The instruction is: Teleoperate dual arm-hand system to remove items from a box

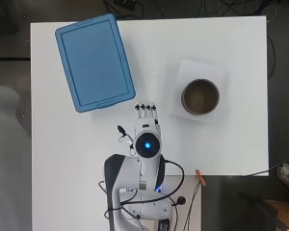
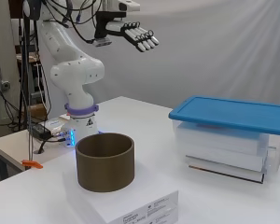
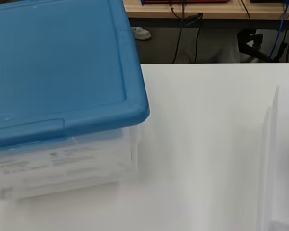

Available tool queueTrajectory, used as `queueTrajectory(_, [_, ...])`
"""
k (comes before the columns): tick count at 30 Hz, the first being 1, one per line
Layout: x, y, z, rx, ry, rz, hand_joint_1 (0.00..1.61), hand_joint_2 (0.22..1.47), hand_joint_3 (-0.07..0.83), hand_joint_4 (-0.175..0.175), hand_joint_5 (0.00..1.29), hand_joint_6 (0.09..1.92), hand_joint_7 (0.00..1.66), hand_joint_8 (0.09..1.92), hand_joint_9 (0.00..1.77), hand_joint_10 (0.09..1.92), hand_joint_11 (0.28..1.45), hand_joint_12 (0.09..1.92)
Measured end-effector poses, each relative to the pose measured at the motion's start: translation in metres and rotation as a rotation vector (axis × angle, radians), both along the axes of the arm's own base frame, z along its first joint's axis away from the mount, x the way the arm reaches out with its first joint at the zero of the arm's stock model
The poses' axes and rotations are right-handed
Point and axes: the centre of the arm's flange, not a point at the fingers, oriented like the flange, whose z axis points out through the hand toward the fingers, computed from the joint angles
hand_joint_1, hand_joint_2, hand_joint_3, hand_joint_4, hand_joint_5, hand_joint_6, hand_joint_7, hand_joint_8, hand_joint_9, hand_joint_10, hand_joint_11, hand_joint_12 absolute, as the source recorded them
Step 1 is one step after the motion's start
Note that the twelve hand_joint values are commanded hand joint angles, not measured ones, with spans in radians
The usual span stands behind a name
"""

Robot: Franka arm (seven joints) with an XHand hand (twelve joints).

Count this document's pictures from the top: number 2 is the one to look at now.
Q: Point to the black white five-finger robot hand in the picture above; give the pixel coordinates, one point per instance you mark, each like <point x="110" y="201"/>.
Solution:
<point x="130" y="32"/>

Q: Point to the blue plastic lid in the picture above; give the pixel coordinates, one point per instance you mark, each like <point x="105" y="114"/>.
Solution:
<point x="230" y="113"/>

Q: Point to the white seven-joint robot arm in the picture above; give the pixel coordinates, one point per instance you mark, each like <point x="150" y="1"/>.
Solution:
<point x="74" y="73"/>

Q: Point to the white hanging sheet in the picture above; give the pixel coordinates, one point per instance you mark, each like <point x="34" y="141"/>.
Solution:
<point x="208" y="56"/>

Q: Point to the black stand pole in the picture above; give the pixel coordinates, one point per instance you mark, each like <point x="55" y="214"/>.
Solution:
<point x="27" y="81"/>

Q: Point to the small white device box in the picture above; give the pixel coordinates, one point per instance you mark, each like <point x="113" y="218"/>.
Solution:
<point x="54" y="125"/>

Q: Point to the brown cardboard box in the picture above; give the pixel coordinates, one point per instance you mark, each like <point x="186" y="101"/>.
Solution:
<point x="37" y="111"/>

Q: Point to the black power adapter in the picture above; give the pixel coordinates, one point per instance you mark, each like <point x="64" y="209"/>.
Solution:
<point x="40" y="131"/>

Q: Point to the brown round tub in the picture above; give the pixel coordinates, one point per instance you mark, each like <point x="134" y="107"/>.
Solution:
<point x="105" y="168"/>

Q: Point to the thick white book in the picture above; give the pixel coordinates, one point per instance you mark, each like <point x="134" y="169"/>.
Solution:
<point x="221" y="140"/>

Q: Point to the low side table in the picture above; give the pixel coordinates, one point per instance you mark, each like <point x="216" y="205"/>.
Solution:
<point x="12" y="146"/>

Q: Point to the orange clamp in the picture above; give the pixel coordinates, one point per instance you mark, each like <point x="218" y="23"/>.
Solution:
<point x="32" y="164"/>

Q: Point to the thin dark-cover book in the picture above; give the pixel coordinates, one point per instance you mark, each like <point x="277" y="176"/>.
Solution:
<point x="227" y="174"/>

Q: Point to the white flat box stand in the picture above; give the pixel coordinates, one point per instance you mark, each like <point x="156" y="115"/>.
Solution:
<point x="127" y="205"/>

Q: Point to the clear plastic box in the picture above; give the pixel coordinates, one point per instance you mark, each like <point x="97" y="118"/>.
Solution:
<point x="275" y="149"/>

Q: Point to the grey wall conduit box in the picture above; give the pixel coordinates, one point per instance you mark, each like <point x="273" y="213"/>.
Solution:
<point x="3" y="85"/>

